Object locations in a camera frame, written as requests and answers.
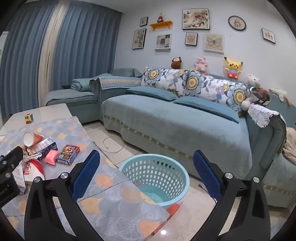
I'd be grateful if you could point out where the folded teal blanket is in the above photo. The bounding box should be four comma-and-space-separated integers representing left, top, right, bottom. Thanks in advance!
70, 78, 99, 93

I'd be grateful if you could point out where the crown picture frame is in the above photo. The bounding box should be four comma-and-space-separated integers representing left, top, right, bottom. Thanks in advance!
185, 32, 198, 46

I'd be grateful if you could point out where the white lace armrest cover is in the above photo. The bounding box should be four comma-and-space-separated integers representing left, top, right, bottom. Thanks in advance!
247, 103, 287, 128

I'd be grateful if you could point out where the pink packet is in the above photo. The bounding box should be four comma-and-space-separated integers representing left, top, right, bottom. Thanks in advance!
44, 149, 61, 165

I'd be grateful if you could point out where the white goose plush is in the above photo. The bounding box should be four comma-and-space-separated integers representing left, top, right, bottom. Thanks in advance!
268, 88, 291, 106

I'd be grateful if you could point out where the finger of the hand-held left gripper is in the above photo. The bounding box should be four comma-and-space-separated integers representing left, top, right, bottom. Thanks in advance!
0, 146, 24, 173

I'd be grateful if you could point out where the pink pig plush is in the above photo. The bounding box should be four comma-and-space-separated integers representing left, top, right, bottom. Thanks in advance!
194, 57, 209, 73

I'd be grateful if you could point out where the blue curtain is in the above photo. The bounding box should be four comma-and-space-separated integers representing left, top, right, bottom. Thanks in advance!
0, 3, 52, 117
53, 0, 123, 94

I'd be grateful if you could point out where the striped armrest cover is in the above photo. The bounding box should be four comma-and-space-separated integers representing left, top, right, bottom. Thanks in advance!
90, 76, 143, 91

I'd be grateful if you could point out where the beige sheer curtain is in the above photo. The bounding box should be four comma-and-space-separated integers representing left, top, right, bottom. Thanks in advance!
38, 2, 70, 110

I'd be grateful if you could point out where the colourful card box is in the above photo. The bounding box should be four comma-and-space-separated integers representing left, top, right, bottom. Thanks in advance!
56, 144, 80, 166

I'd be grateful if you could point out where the butterfly picture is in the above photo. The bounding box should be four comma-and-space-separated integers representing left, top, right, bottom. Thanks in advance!
204, 33, 224, 54

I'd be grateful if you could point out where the light blue plastic basket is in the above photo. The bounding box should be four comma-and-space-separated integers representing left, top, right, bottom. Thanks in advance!
118, 153, 190, 207

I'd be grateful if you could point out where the patterned grey tablecloth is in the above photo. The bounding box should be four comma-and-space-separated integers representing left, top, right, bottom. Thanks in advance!
0, 116, 177, 241

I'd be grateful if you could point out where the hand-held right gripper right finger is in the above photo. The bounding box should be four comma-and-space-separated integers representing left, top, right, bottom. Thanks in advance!
193, 149, 271, 241

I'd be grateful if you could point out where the white bunny plush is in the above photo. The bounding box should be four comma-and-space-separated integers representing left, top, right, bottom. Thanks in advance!
240, 73, 262, 111

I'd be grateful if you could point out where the orange wall shelf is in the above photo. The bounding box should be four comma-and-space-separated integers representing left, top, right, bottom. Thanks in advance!
149, 20, 174, 32

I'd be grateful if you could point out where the tall black picture frame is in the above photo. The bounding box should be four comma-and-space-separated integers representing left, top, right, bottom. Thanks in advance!
132, 28, 147, 50

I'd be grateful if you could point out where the teal sofa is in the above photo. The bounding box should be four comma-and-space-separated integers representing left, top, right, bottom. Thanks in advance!
45, 67, 296, 209

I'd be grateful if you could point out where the small teal cushion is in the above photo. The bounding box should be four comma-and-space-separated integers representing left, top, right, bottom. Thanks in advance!
126, 87, 179, 102

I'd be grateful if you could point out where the round picture frame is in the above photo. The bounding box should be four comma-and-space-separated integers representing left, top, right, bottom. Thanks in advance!
228, 15, 247, 31

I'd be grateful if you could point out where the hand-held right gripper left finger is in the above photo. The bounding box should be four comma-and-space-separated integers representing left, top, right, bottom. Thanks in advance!
24, 149, 102, 241

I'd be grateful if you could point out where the beige blanket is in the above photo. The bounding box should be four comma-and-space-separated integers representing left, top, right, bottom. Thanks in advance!
280, 127, 296, 165

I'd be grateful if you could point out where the white and red paper bag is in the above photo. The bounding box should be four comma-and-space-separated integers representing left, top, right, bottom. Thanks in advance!
22, 159, 45, 184

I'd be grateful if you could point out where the orange paper cup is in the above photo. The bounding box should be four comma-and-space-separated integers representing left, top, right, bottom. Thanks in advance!
23, 131, 44, 148

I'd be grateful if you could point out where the yellow plush toy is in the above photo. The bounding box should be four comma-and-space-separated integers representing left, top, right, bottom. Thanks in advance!
223, 57, 243, 80

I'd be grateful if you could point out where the large floral picture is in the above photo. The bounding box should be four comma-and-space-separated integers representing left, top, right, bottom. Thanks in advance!
182, 9, 211, 30

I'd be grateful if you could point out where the ice cream picture frame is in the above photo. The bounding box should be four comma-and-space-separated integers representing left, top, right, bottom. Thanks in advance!
261, 28, 276, 44

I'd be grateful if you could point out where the brown striped plush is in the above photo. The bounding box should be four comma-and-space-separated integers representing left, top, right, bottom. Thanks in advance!
251, 87, 271, 106

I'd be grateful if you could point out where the grey floor cable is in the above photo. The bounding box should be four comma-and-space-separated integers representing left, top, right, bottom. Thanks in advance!
103, 137, 125, 153

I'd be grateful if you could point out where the white coffee table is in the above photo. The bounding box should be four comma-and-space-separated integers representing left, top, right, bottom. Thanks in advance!
0, 103, 102, 153

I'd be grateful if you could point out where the blue and white box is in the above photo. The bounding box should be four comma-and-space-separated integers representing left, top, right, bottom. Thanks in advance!
30, 138, 58, 161

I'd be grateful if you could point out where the brown monkey plush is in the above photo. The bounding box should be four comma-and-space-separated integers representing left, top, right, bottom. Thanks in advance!
171, 57, 183, 69

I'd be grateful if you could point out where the white canvas picture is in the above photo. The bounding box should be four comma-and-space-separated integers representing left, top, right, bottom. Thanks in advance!
155, 34, 172, 50

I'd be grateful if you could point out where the white carton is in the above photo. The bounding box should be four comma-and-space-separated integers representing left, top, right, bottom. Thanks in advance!
11, 166, 26, 195

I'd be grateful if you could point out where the floral pillow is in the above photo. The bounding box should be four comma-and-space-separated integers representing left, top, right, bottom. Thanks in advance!
225, 81, 253, 112
182, 70, 232, 103
141, 67, 186, 97

